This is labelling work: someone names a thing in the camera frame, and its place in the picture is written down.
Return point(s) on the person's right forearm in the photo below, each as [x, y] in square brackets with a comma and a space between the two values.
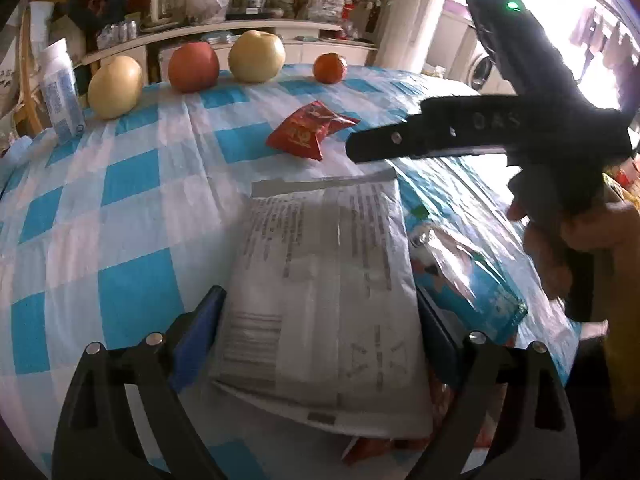
[625, 330]

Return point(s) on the teal printed packet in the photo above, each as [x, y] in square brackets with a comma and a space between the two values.
[480, 300]

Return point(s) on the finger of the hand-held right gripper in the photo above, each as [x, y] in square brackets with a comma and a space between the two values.
[415, 135]

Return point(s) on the white printed mailer bag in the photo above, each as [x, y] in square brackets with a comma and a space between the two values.
[320, 300]

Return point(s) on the washing machine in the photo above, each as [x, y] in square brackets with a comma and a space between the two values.
[482, 70]

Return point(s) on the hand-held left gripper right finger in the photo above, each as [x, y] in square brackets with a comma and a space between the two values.
[442, 345]

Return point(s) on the dark cloth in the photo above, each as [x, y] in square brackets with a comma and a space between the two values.
[100, 2]

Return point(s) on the clear plastic bag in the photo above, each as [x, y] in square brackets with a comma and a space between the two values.
[207, 2]

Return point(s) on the hanging clothes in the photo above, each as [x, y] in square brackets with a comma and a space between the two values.
[615, 45]

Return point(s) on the orange red packet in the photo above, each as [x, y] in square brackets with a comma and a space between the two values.
[375, 447]

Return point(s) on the white kitchen appliance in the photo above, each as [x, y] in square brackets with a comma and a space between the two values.
[165, 7]

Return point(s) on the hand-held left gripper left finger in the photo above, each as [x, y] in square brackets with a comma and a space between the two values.
[197, 321]

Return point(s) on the yellow apple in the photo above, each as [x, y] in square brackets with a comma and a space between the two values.
[256, 56]

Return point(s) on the wooden chair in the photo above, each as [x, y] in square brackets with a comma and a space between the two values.
[32, 110]

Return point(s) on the blue checked tablecloth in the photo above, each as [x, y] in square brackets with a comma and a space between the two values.
[125, 220]

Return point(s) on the orange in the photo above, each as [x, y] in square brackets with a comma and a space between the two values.
[330, 68]

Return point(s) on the red apple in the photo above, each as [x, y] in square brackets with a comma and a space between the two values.
[193, 67]

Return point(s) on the small yellow pear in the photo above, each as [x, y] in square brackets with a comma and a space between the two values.
[115, 87]

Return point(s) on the person's right hand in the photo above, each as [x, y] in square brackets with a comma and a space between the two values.
[545, 260]

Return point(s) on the red snack packet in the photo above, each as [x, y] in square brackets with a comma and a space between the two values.
[305, 132]

